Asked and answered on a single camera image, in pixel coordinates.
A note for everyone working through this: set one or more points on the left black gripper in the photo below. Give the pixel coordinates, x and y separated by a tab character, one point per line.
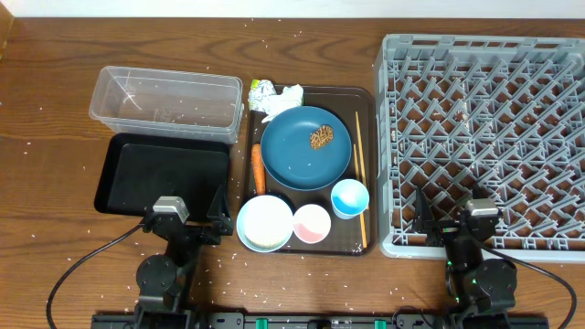
190	229

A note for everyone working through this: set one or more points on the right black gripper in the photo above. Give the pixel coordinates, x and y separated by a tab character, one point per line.
448	229

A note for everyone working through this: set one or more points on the light blue bowl with rice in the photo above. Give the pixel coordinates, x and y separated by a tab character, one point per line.
265	223

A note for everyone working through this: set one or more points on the light blue cup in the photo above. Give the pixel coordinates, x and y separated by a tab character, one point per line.
343	199

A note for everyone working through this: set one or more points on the dark blue plate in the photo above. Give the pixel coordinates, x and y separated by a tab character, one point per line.
291	161

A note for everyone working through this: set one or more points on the small pink bowl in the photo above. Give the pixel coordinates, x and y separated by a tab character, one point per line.
311	223

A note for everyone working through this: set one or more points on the brown cookie food scrap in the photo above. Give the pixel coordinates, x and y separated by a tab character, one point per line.
321	137

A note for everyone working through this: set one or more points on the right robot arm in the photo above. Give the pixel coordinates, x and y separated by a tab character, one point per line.
483	289

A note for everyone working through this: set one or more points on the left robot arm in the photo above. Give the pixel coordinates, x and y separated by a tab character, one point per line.
165	280

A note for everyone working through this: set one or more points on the grey dishwasher rack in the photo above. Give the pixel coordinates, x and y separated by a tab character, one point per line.
502	113

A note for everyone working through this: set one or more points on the orange carrot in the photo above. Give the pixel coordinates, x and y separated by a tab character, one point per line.
258	169

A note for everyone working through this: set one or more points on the wooden chopstick left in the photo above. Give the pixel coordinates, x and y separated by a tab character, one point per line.
359	197

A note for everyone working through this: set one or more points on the wooden chopstick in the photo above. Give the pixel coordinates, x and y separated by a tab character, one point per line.
360	151
359	197

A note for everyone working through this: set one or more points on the black plastic tray bin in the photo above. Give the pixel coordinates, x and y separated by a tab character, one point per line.
138	169

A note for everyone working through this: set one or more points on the brown serving tray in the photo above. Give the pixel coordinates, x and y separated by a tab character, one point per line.
344	237

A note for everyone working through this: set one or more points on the wooden chopstick right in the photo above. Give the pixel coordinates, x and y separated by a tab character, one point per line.
360	151

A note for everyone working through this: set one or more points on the crumpled aluminium foil ball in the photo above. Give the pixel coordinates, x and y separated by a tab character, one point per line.
259	94

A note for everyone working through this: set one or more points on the clear plastic bin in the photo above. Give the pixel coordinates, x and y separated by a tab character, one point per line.
168	103

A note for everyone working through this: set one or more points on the crumpled white paper napkin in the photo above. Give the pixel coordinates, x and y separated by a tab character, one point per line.
273	105

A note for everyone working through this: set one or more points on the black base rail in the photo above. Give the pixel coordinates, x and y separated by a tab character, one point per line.
242	321

